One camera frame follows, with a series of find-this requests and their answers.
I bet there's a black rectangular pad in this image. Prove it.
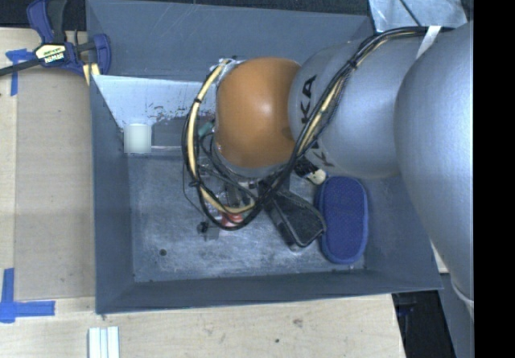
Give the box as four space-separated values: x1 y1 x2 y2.
266 187 328 251

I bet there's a grey metal bin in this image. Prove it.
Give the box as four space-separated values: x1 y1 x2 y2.
84 0 444 315

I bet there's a blue oval sponge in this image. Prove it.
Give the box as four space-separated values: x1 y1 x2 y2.
315 175 369 265

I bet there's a white cup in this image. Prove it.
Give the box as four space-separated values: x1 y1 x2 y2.
123 122 154 154

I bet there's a pale wood board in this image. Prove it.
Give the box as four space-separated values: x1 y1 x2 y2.
14 69 97 302

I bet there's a black cylinder on white bracket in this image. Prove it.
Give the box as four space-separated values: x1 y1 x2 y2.
295 158 328 187

